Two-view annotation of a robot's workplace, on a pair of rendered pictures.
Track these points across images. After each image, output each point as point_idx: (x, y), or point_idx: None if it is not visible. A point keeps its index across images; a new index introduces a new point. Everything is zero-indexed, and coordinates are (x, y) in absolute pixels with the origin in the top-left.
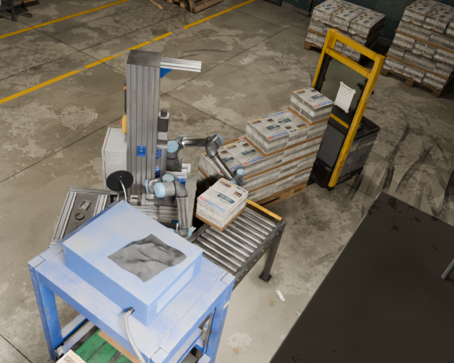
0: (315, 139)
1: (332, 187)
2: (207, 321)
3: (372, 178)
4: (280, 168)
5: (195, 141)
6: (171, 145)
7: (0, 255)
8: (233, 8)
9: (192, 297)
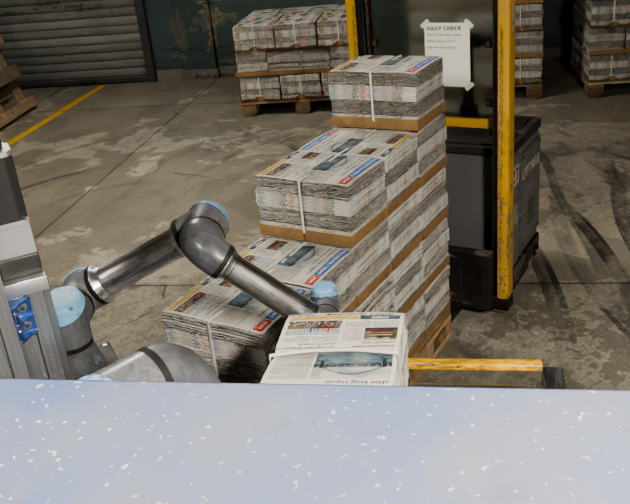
0: (436, 173)
1: (510, 298)
2: None
3: (565, 251)
4: (393, 279)
5: (136, 256)
6: (60, 302)
7: None
8: (65, 109)
9: None
